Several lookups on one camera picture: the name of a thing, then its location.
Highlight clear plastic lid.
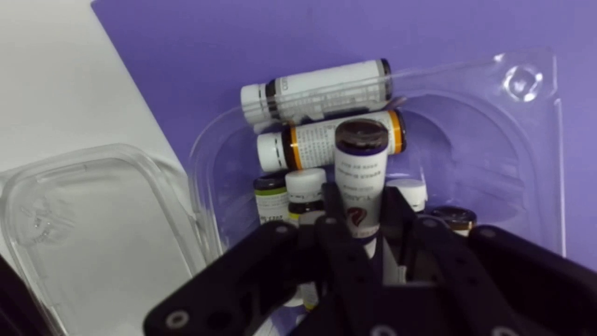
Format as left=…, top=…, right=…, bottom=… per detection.
left=0, top=142, right=210, bottom=336

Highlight white bottle black bands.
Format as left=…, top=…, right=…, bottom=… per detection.
left=238, top=58, right=395, bottom=134

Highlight small white cap bottle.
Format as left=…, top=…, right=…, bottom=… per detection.
left=386, top=176, right=430, bottom=215

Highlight clear plastic bowl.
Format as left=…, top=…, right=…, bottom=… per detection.
left=186, top=50, right=568, bottom=265

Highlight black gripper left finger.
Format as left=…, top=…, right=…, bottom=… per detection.
left=141, top=181, right=382, bottom=336

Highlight purple paper sheet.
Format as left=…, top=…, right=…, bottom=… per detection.
left=89, top=0, right=597, bottom=336

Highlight white bottle amber bands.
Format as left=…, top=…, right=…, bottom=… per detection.
left=255, top=108, right=408, bottom=174

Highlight white cap bottle dark band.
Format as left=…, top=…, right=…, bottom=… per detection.
left=283, top=166, right=330, bottom=228

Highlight small bottle dark cap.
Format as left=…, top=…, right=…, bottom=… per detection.
left=427, top=205, right=479, bottom=239

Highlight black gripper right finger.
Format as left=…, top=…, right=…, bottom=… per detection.
left=378, top=185, right=597, bottom=336

